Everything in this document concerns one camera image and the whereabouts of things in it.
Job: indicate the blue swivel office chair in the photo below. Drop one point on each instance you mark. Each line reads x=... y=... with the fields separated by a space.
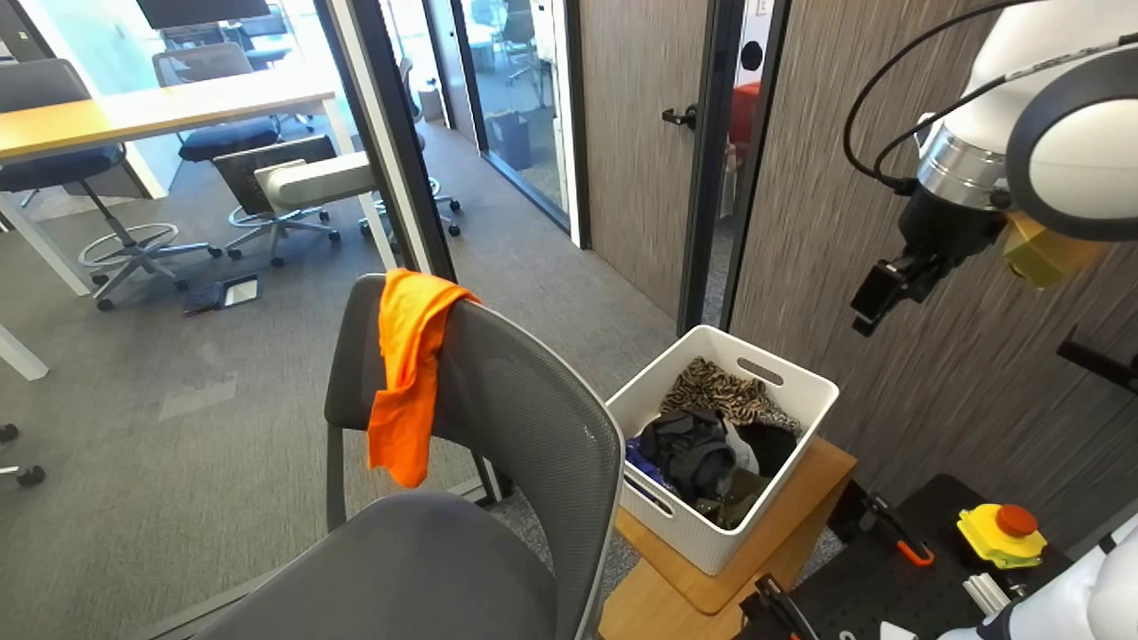
x=48 y=166

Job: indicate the light wooden stool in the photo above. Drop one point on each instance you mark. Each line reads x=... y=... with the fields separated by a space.
x=794 y=519

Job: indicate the wooden office desk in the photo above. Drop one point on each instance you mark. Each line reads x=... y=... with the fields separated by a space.
x=145 y=112

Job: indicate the grey plastic chair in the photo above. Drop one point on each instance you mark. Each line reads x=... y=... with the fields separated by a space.
x=519 y=415

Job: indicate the black chair caster base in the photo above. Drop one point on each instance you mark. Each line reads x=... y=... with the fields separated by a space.
x=24 y=470

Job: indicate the yellow emergency stop button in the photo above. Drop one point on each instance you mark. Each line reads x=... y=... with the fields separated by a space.
x=1002 y=538

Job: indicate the beige seat office chair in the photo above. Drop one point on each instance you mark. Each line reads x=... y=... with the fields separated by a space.
x=308 y=178

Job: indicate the white plastic box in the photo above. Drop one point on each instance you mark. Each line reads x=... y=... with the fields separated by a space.
x=714 y=538

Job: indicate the glass partition post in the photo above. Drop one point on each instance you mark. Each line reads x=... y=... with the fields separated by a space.
x=392 y=144

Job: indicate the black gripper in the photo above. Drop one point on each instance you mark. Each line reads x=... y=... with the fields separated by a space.
x=947 y=236

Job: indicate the wood grain door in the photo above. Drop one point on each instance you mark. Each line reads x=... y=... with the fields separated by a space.
x=627 y=178

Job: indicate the floor power box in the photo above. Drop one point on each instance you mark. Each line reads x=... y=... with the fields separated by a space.
x=225 y=293

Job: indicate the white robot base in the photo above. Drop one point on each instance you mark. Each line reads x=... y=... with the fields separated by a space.
x=1091 y=592

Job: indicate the black cloth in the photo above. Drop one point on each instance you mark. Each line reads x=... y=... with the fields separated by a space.
x=774 y=448

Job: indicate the leopard print cloth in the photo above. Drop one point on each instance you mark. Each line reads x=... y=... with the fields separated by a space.
x=717 y=384

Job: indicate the blue bandana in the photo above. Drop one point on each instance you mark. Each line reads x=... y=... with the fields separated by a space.
x=641 y=461

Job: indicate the blue seat office chair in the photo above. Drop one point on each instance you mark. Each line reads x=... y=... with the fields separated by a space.
x=225 y=137

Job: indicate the orange shirt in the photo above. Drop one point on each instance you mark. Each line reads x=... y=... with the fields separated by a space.
x=410 y=377

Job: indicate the olive polka dot cloth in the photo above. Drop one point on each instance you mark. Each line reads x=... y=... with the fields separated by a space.
x=742 y=499

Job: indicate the black monitor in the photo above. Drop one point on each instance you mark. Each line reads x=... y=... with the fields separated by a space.
x=199 y=9

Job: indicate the black clamp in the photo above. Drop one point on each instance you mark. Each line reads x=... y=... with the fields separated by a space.
x=778 y=607

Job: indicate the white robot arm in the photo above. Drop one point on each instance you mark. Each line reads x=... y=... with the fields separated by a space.
x=1068 y=144

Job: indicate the yellow translucent camera mount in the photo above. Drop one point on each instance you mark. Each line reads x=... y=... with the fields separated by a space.
x=1044 y=253

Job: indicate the black door frame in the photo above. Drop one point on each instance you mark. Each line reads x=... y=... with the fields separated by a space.
x=698 y=236

